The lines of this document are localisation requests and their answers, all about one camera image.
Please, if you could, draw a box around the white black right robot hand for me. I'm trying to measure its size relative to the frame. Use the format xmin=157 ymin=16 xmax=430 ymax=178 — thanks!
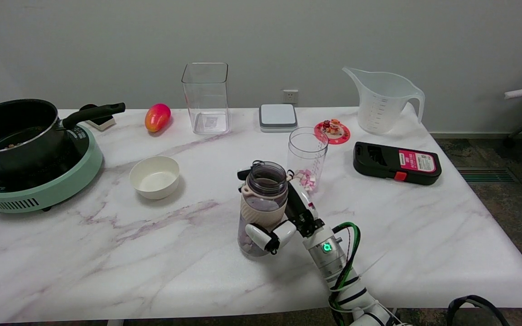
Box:
xmin=237 ymin=160 xmax=325 ymax=255

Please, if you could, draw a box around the grey clear bottle beige sleeve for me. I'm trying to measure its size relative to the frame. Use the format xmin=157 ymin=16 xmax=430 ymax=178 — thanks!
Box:
xmin=237 ymin=162 xmax=289 ymax=258

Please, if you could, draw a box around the clear plastic cup with cubes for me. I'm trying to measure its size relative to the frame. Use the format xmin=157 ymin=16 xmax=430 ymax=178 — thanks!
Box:
xmin=287 ymin=127 xmax=329 ymax=193

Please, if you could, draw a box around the red coaster with figurines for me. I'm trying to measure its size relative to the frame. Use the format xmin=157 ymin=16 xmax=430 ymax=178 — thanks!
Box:
xmin=314 ymin=119 xmax=350 ymax=145

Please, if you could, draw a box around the black slicer box pink label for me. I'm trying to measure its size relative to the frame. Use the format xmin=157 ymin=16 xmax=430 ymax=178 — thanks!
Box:
xmin=353 ymin=142 xmax=442 ymax=186

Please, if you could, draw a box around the white grey square lid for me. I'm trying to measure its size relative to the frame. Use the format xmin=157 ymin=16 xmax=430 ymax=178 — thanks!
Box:
xmin=259 ymin=104 xmax=298 ymax=133

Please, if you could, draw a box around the clear plastic measuring jug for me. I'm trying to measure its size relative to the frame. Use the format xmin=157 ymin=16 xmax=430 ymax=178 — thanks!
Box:
xmin=342 ymin=67 xmax=425 ymax=135

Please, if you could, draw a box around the clear square plastic container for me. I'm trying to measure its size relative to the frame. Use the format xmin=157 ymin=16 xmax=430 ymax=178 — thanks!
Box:
xmin=181 ymin=62 xmax=232 ymax=135

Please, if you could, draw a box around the white bowl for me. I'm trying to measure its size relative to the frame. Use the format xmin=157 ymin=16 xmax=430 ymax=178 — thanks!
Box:
xmin=129 ymin=156 xmax=180 ymax=200

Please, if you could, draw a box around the red orange toy mango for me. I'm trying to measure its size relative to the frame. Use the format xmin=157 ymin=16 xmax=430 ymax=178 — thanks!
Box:
xmin=145 ymin=103 xmax=171 ymax=133

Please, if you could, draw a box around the floor vent grille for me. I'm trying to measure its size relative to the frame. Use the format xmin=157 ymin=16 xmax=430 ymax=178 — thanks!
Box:
xmin=456 ymin=168 xmax=515 ymax=183

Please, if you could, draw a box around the mint green induction cooker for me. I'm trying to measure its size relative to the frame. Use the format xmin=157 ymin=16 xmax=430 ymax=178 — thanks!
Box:
xmin=0 ymin=123 xmax=104 ymax=214

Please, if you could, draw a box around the green robot wrist cable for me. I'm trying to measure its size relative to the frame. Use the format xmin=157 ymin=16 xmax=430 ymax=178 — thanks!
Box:
xmin=329 ymin=222 xmax=361 ymax=326

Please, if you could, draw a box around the black saucepan with handle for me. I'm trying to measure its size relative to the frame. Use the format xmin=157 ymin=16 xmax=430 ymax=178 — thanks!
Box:
xmin=0 ymin=99 xmax=126 ymax=175

